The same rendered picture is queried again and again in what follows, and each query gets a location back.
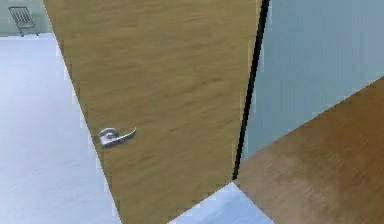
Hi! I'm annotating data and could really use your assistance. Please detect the light brown wooden door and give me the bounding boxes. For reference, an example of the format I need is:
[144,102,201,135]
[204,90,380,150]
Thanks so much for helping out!
[42,0,264,224]

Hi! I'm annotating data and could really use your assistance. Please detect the grey slatted chair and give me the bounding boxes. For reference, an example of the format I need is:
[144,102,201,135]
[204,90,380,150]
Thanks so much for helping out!
[7,5,41,38]

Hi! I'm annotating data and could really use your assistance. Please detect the silver lever door handle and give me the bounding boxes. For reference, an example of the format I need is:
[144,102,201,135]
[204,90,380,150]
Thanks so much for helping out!
[98,126,138,149]

